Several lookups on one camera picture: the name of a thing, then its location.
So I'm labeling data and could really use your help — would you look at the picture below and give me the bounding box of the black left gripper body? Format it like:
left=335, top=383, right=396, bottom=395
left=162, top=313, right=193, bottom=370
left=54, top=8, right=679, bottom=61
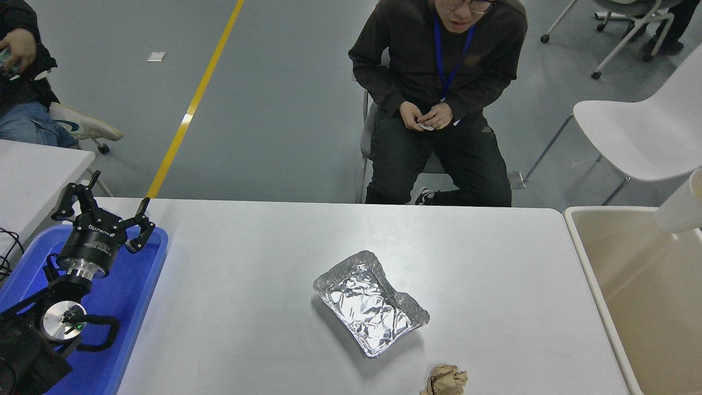
left=57, top=216, right=127, bottom=273

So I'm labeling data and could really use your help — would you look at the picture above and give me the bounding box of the small greenish object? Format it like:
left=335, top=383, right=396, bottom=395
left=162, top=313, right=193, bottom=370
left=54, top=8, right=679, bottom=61
left=0, top=48, right=20, bottom=77

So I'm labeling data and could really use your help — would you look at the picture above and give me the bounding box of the foil tray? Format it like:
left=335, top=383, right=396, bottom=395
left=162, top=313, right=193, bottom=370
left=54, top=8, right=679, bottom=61
left=313, top=251, right=431, bottom=358

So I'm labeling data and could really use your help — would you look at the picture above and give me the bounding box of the white paper cup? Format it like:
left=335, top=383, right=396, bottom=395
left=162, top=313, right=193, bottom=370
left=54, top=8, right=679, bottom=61
left=655, top=167, right=702, bottom=234

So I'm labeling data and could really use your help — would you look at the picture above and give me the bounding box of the person's hand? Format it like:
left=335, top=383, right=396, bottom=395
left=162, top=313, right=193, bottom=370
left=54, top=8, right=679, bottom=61
left=0, top=29, right=37, bottom=74

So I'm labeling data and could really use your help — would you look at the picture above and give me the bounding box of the person's right hand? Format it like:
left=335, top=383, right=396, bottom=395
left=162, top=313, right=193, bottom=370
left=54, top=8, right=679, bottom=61
left=399, top=100, right=431, bottom=131

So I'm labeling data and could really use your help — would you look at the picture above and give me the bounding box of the person's left hand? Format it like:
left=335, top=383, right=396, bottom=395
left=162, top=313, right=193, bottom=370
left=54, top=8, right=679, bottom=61
left=420, top=103, right=455, bottom=131

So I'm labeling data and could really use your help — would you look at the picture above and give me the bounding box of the white side table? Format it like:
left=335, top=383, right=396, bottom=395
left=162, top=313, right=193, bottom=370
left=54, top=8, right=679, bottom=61
left=0, top=139, right=95, bottom=264

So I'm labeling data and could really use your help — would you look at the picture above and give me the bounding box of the white swivel chair with casters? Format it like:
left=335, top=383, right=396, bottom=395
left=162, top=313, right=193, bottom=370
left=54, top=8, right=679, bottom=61
left=33, top=69, right=114, bottom=198

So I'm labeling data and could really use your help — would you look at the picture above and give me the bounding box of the blue plastic tray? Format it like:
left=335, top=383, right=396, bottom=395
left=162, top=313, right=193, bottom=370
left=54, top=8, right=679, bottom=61
left=0, top=224, right=169, bottom=395

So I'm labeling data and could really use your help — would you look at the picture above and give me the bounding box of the person in blue jeans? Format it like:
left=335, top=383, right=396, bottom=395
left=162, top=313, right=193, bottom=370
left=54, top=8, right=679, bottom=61
left=0, top=0, right=78, bottom=149

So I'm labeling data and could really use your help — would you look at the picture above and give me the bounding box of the yellow floor tape line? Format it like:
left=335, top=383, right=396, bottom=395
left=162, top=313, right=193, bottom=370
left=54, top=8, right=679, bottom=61
left=145, top=0, right=246, bottom=199

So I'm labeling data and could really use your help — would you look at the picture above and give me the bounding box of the crumpled tan paper ball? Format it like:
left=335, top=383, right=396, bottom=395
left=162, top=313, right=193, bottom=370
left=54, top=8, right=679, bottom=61
left=420, top=363, right=469, bottom=395

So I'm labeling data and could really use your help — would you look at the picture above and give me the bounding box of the large pale bin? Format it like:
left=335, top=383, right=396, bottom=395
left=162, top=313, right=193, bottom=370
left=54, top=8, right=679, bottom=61
left=564, top=206, right=702, bottom=395

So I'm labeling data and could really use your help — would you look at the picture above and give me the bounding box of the white shell chair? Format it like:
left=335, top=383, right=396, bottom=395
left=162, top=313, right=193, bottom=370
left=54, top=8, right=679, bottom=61
left=524, top=43, right=702, bottom=206

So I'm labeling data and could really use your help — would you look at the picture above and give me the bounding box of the white-legged office chair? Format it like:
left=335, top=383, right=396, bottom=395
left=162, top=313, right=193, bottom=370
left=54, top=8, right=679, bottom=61
left=540, top=0, right=686, bottom=80

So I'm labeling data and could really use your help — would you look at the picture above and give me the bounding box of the person in black trousers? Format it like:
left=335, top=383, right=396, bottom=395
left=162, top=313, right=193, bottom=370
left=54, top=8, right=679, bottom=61
left=625, top=0, right=702, bottom=55

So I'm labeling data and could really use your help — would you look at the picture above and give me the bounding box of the black cable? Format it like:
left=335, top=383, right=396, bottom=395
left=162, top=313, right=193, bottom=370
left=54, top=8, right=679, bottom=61
left=0, top=227, right=26, bottom=281

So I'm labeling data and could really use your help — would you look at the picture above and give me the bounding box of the person with blue lanyard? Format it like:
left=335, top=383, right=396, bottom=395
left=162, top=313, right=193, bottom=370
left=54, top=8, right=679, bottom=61
left=348, top=0, right=528, bottom=207

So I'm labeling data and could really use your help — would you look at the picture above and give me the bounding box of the blue lanyard with badge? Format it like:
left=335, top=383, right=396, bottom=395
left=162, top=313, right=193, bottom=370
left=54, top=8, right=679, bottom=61
left=433, top=12, right=477, bottom=102

